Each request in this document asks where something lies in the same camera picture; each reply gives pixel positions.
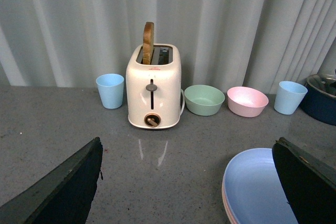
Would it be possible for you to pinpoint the toast slice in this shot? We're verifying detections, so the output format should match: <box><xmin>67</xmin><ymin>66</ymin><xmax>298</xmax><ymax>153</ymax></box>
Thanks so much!
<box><xmin>142</xmin><ymin>22</ymin><xmax>154</xmax><ymax>65</ymax></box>

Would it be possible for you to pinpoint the grey curtain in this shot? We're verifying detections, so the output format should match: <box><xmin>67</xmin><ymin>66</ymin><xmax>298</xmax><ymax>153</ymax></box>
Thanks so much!
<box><xmin>1</xmin><ymin>0</ymin><xmax>335</xmax><ymax>93</ymax></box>

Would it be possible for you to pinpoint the pink bowl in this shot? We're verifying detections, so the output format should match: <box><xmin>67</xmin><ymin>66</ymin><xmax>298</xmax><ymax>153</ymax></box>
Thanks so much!
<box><xmin>227</xmin><ymin>87</ymin><xmax>269</xmax><ymax>118</ymax></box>

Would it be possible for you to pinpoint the white toaster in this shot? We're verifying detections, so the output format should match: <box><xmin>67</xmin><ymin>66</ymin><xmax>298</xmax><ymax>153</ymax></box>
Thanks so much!
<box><xmin>125</xmin><ymin>44</ymin><xmax>185</xmax><ymax>130</ymax></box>

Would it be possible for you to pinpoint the light blue cup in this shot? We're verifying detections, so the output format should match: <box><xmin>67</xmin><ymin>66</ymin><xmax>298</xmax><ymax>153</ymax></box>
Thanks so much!
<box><xmin>96</xmin><ymin>73</ymin><xmax>124</xmax><ymax>109</ymax></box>
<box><xmin>274</xmin><ymin>81</ymin><xmax>308</xmax><ymax>115</ymax></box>

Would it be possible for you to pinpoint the blue plate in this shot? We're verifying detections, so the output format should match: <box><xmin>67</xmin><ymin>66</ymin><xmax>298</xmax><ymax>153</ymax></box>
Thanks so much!
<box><xmin>222</xmin><ymin>148</ymin><xmax>297</xmax><ymax>223</ymax></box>

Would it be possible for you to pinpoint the glass pot lid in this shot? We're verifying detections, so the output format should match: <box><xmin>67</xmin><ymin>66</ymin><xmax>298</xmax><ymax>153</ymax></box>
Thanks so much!
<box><xmin>306</xmin><ymin>74</ymin><xmax>335</xmax><ymax>98</ymax></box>

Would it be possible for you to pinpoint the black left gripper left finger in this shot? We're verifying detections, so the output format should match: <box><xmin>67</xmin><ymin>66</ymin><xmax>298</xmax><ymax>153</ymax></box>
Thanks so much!
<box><xmin>1</xmin><ymin>137</ymin><xmax>103</xmax><ymax>223</ymax></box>

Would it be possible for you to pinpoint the left light blue cup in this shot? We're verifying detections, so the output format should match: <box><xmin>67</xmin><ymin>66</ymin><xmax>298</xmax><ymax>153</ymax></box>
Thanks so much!
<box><xmin>96</xmin><ymin>73</ymin><xmax>124</xmax><ymax>109</ymax></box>

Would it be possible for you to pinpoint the cream white plate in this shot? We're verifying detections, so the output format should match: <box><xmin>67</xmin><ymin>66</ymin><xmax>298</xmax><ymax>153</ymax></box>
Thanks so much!
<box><xmin>221</xmin><ymin>189</ymin><xmax>234</xmax><ymax>224</ymax></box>

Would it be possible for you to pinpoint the right light blue cup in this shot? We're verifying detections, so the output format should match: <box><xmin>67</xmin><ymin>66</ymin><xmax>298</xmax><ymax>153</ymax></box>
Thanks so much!
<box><xmin>274</xmin><ymin>81</ymin><xmax>308</xmax><ymax>115</ymax></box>

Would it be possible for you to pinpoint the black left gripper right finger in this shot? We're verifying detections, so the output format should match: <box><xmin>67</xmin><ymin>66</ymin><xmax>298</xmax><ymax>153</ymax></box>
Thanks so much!
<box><xmin>272</xmin><ymin>137</ymin><xmax>335</xmax><ymax>223</ymax></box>

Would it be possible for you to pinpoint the white toaster cable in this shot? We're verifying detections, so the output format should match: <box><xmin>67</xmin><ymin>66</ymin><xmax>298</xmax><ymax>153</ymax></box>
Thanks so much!
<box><xmin>179</xmin><ymin>88</ymin><xmax>186</xmax><ymax>117</ymax></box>

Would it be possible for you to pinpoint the green bowl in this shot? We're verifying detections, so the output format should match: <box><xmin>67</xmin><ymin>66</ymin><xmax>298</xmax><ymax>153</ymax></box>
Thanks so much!
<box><xmin>184</xmin><ymin>84</ymin><xmax>225</xmax><ymax>116</ymax></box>

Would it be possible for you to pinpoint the dark blue pot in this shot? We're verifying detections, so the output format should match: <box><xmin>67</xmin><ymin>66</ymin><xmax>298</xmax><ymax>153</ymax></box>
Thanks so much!
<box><xmin>300</xmin><ymin>82</ymin><xmax>336</xmax><ymax>126</ymax></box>

